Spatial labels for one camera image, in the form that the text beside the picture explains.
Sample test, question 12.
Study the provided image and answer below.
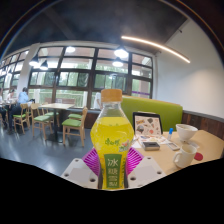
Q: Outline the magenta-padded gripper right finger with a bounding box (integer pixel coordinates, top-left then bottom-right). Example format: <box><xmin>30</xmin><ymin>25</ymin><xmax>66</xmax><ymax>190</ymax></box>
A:
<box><xmin>124</xmin><ymin>146</ymin><xmax>167</xmax><ymax>190</ymax></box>

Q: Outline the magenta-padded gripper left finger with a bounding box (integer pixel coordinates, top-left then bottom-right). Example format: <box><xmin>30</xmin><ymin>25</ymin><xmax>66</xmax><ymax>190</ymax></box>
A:
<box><xmin>60</xmin><ymin>147</ymin><xmax>103</xmax><ymax>190</ymax></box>

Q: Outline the yellow drink bottle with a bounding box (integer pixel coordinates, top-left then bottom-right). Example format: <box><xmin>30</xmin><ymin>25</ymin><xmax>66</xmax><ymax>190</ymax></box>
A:
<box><xmin>89</xmin><ymin>88</ymin><xmax>135</xmax><ymax>190</ymax></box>

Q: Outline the small dark box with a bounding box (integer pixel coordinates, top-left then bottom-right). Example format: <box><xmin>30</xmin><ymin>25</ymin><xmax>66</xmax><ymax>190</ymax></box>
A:
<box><xmin>141</xmin><ymin>141</ymin><xmax>161</xmax><ymax>152</ymax></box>

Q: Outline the colourful sticker sheet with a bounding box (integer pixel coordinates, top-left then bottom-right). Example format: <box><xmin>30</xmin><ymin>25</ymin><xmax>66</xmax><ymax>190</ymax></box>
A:
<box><xmin>138</xmin><ymin>134</ymin><xmax>169</xmax><ymax>145</ymax></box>

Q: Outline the white ribbed mug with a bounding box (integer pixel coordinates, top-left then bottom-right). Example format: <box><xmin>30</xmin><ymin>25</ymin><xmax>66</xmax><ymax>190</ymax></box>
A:
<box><xmin>172</xmin><ymin>143</ymin><xmax>198</xmax><ymax>169</ymax></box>

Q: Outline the black-framed tablet with pictures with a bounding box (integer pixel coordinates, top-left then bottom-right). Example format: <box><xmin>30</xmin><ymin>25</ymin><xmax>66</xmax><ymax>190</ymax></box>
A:
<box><xmin>132</xmin><ymin>111</ymin><xmax>164</xmax><ymax>137</ymax></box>

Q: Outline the group of green-seated wooden chairs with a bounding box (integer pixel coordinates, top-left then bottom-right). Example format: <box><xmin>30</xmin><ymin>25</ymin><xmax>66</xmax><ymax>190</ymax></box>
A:
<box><xmin>12</xmin><ymin>103</ymin><xmax>88</xmax><ymax>148</ymax></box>

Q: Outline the white bowl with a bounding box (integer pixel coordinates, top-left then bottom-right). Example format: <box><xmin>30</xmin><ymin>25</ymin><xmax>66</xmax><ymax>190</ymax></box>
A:
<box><xmin>175</xmin><ymin>123</ymin><xmax>199</xmax><ymax>143</ymax></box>

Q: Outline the green upholstered bench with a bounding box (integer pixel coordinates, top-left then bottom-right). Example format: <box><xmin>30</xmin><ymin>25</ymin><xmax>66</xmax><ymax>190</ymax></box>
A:
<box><xmin>120</xmin><ymin>95</ymin><xmax>184</xmax><ymax>132</ymax></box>

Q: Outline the wooden dining table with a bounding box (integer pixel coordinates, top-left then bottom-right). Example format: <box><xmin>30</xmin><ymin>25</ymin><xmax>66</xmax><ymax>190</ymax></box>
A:
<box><xmin>39</xmin><ymin>102</ymin><xmax>76</xmax><ymax>143</ymax></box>

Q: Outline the person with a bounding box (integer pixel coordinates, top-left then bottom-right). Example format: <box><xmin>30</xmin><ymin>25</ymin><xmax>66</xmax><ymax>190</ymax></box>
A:
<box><xmin>14</xmin><ymin>87</ymin><xmax>30</xmax><ymax>118</ymax></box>
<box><xmin>0</xmin><ymin>88</ymin><xmax>16</xmax><ymax>121</ymax></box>

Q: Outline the large dark-framed window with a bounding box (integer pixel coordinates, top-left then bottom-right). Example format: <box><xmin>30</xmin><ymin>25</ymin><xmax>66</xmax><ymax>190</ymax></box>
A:
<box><xmin>0</xmin><ymin>46</ymin><xmax>155</xmax><ymax>109</ymax></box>

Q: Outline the group of pendant ceiling lights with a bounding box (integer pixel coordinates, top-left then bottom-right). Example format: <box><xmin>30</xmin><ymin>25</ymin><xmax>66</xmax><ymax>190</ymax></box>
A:
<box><xmin>28</xmin><ymin>46</ymin><xmax>129</xmax><ymax>71</ymax></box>

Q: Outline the long curved strip light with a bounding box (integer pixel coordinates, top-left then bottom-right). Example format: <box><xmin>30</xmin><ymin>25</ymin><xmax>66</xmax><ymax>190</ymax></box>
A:
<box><xmin>120</xmin><ymin>35</ymin><xmax>191</xmax><ymax>64</ymax></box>

